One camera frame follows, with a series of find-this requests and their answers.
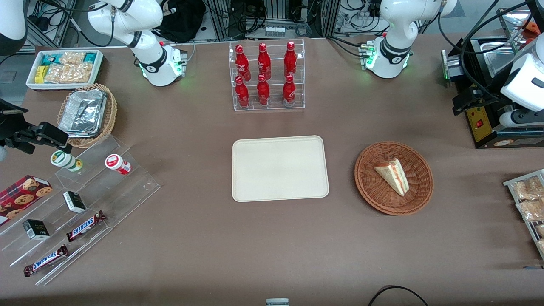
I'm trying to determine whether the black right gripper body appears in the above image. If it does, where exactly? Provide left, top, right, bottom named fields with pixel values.
left=0, top=99, right=29, bottom=137

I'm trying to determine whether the triangular sandwich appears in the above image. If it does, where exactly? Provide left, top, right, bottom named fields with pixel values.
left=374, top=158, right=410, bottom=197

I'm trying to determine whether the aluminium foil tray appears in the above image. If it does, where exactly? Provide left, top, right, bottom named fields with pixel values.
left=59, top=88, right=108, bottom=139

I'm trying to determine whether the light tan wicker basket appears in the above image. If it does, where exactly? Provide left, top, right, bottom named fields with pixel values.
left=57, top=83, right=118, bottom=149

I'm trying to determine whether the tray of packaged snacks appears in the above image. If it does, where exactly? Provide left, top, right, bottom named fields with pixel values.
left=503, top=169, right=544, bottom=261

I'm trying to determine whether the brown round wicker basket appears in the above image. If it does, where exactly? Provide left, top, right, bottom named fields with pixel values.
left=354, top=141, right=434, bottom=216

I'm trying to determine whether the cream rectangular tray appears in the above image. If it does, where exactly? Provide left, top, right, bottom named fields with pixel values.
left=232, top=135, right=330, bottom=203

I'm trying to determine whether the green lidded cup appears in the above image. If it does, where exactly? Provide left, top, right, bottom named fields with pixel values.
left=50, top=150, right=84, bottom=173

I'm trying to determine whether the black counter appliance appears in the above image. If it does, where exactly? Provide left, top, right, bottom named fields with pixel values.
left=441, top=36, right=544, bottom=149

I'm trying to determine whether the red tartan cookie box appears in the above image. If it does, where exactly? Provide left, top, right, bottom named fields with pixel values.
left=0, top=175, right=53, bottom=227

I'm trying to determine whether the red lidded cup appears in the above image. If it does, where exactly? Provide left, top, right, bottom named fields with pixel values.
left=105, top=154, right=133, bottom=175

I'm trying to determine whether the small black carton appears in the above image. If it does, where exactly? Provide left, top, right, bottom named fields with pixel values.
left=22, top=219, right=51, bottom=241
left=63, top=191, right=87, bottom=214

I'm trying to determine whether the white plastic bin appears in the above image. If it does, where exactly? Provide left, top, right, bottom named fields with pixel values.
left=25, top=49, right=105, bottom=91

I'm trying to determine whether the clear acrylic stepped display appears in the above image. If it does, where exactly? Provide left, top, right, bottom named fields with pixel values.
left=0, top=135, right=162, bottom=286

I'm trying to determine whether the Snickers chocolate bar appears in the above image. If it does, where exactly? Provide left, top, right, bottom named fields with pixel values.
left=66, top=210, right=107, bottom=243
left=23, top=244, right=69, bottom=278

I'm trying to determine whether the black bag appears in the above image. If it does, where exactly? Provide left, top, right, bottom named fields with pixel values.
left=156, top=0, right=207, bottom=43

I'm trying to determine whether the red soda bottle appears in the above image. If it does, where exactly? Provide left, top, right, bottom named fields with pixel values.
left=235, top=76, right=250, bottom=108
left=282, top=74, right=297, bottom=107
left=257, top=43, right=272, bottom=80
left=235, top=45, right=251, bottom=82
left=256, top=74, right=271, bottom=106
left=283, top=41, right=298, bottom=78

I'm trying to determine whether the clear acrylic bottle rack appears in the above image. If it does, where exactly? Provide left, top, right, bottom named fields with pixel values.
left=229, top=38, right=306, bottom=112

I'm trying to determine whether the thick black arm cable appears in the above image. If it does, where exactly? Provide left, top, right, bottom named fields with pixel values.
left=438, top=0, right=544, bottom=103

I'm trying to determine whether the thin black cable loop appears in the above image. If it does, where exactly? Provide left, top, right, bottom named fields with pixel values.
left=368, top=285, right=429, bottom=306

